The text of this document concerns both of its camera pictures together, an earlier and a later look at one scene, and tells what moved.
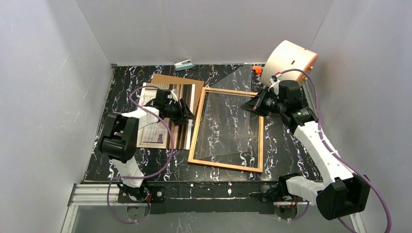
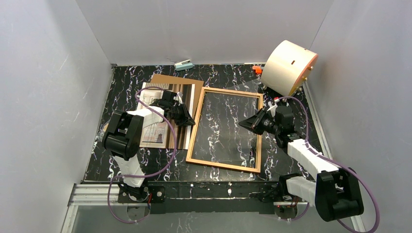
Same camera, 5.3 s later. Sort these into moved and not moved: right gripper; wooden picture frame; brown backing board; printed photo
Moved: right gripper
Not moved: brown backing board; printed photo; wooden picture frame
